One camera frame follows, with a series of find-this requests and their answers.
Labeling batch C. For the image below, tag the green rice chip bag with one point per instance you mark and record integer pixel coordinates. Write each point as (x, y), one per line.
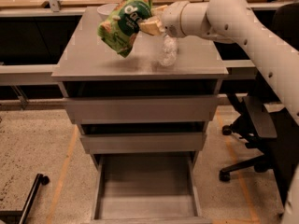
(120, 29)

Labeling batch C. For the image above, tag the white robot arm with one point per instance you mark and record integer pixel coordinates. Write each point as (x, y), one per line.
(234, 21)

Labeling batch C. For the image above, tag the grey top drawer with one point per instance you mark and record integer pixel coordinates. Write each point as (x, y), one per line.
(141, 109)

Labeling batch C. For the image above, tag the grey drawer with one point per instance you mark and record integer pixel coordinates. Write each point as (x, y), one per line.
(143, 142)
(141, 109)

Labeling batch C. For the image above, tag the grey drawer cabinet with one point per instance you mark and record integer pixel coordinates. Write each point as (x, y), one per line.
(142, 124)

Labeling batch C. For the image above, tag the grey middle drawer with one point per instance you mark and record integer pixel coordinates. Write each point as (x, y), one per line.
(143, 142)

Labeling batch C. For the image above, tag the open bottom drawer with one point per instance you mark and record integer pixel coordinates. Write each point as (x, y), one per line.
(152, 188)

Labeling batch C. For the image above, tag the clear plastic water bottle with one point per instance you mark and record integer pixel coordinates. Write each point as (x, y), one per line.
(169, 51)

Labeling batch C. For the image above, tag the white ceramic bowl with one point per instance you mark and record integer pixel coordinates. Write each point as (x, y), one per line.
(104, 11)

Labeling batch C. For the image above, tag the black office chair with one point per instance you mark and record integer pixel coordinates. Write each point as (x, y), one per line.
(275, 134)

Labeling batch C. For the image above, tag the black wheeled stand leg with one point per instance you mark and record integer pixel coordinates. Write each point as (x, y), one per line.
(20, 216)

